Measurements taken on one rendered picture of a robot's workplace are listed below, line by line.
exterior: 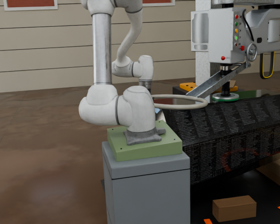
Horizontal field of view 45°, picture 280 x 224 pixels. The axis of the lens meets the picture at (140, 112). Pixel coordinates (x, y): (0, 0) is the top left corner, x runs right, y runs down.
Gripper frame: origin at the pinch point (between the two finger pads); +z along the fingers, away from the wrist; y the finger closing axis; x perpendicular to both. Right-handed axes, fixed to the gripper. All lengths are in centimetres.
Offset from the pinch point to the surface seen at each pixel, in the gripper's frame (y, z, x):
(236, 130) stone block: 76, 14, -8
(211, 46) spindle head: 71, -49, 21
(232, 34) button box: 74, -58, 2
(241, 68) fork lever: 98, -31, 14
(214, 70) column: 131, -24, 86
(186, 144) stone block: 33.1, 21.4, -3.6
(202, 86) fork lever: 59, -18, 16
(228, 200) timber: 65, 66, -16
